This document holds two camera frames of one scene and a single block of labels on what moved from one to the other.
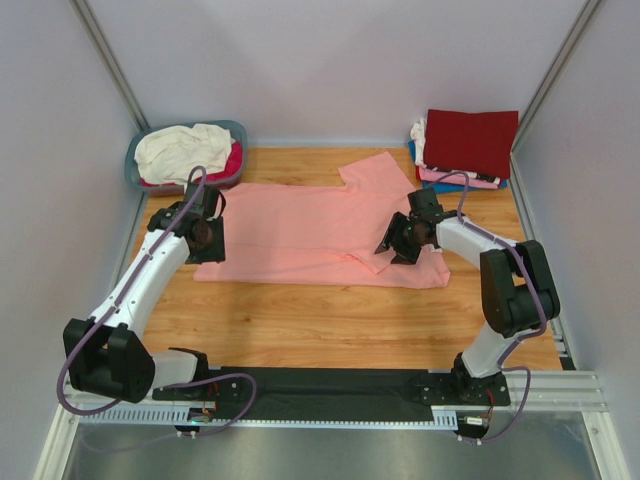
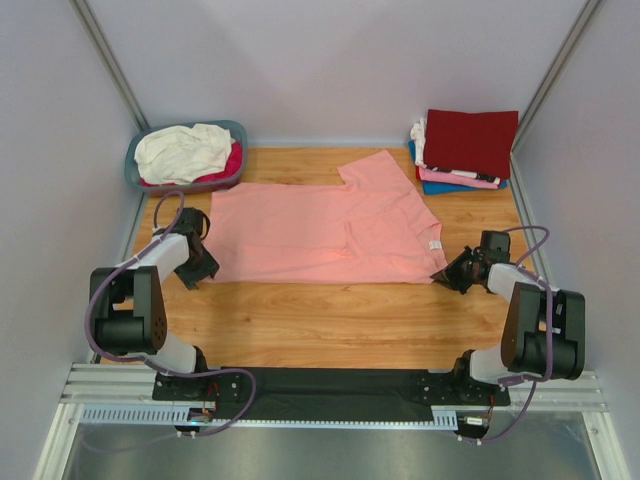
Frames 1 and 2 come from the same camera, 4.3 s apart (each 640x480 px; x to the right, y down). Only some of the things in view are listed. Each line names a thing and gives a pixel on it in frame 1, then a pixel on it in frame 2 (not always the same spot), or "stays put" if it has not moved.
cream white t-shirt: [168, 155] stays put
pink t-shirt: [321, 234] stays put
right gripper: [403, 255] → [447, 275]
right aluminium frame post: [548, 80] stays put
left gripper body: [214, 248] → [198, 268]
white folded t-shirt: [417, 133] stays put
